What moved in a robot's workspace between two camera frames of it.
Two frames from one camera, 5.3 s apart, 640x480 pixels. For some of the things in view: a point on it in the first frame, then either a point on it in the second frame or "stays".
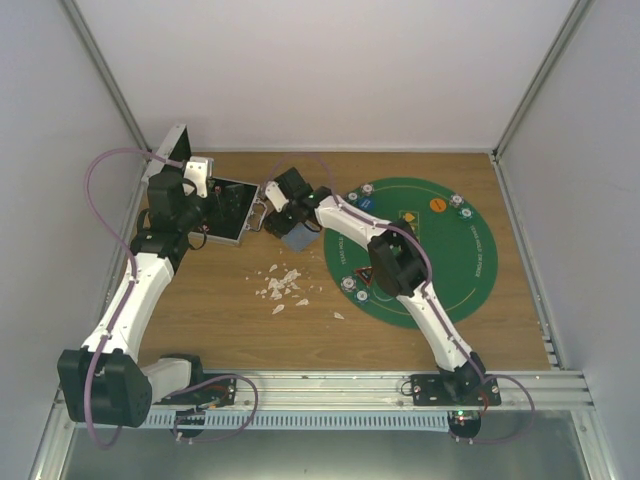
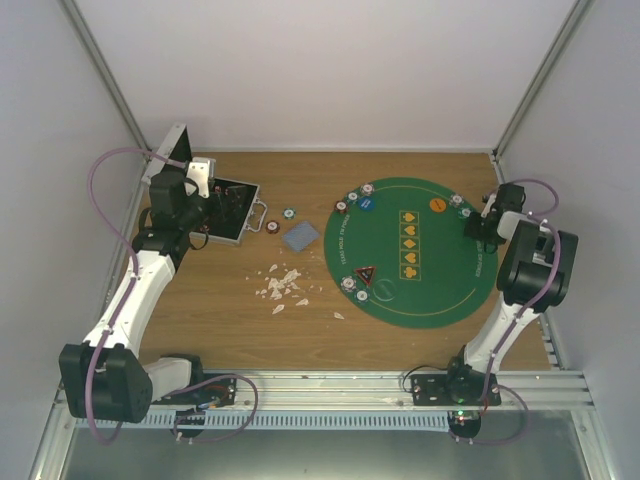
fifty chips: x=465 y=214 stays
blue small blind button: x=366 y=203 stays
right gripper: x=275 y=226 -> x=470 y=230
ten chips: x=456 y=200 stays
